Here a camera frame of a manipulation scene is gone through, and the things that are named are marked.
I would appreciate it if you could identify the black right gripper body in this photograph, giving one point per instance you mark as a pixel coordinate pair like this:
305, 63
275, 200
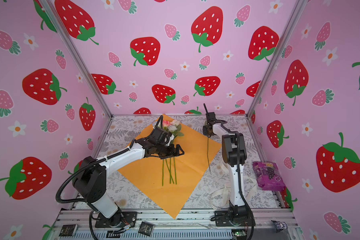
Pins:
205, 130

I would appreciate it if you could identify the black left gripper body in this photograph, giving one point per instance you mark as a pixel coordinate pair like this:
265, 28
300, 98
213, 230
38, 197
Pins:
164, 150

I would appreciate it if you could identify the white fake rose stem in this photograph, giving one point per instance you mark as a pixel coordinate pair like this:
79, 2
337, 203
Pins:
164, 162

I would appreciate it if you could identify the orange wrapping paper sheet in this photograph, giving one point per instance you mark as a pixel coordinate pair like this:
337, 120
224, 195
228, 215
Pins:
151, 176

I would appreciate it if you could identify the cream fake rose stem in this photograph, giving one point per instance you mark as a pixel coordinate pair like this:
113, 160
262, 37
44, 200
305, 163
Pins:
177, 132

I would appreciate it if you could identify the pink fake rose stem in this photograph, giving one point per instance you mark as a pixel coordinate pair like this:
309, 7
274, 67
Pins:
167, 125

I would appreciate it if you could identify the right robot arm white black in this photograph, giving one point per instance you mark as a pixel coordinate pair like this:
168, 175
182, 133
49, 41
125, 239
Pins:
234, 156

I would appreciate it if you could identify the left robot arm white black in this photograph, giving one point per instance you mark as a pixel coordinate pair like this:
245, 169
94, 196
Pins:
91, 178

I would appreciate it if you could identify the floral patterned table mat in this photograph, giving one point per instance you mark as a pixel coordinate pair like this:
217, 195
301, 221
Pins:
127, 196

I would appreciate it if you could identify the purple snack bag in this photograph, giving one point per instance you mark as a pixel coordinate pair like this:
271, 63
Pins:
268, 176

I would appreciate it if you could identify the black square tag middle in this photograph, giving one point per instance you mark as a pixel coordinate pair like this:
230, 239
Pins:
146, 229

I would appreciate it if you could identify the black square tag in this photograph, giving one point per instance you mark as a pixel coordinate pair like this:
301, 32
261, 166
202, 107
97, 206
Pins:
146, 229
68, 230

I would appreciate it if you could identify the black square tag left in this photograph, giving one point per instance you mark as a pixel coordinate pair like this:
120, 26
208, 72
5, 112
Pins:
68, 230

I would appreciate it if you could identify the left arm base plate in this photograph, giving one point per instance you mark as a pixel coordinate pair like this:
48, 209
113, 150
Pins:
118, 220

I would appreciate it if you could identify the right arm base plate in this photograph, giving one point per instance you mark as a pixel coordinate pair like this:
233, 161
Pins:
224, 218

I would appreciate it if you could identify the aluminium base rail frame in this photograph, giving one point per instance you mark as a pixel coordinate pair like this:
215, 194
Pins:
190, 224

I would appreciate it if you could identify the left aluminium corner post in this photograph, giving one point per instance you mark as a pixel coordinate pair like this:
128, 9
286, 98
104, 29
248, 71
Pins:
67, 40

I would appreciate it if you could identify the aluminium corner post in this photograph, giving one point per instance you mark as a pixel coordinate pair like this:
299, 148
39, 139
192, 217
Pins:
284, 38
67, 40

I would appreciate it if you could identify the right aluminium corner post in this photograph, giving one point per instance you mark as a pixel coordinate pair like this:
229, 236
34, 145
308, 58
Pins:
284, 38

